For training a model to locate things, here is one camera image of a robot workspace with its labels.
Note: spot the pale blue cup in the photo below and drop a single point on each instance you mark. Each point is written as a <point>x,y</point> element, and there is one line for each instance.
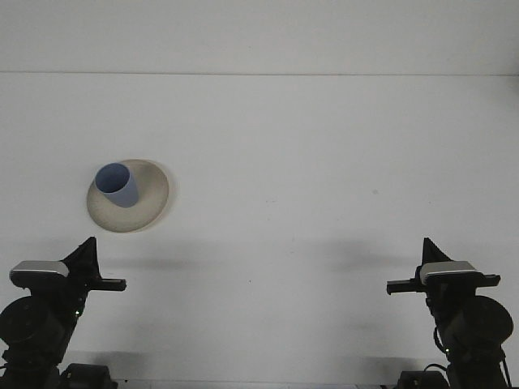
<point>121,190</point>

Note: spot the pale cream round plate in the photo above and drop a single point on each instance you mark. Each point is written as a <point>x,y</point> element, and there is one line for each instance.
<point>150,202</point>

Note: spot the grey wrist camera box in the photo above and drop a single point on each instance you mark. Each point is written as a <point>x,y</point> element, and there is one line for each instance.
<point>448,269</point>
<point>38,269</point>

